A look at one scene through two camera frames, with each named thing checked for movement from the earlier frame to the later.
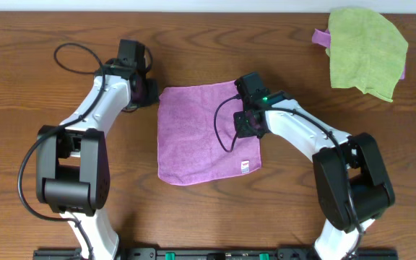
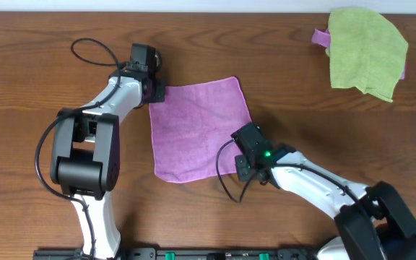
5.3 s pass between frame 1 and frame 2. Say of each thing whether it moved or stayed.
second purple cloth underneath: stayed
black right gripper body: moved
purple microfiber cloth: stayed
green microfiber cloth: stayed
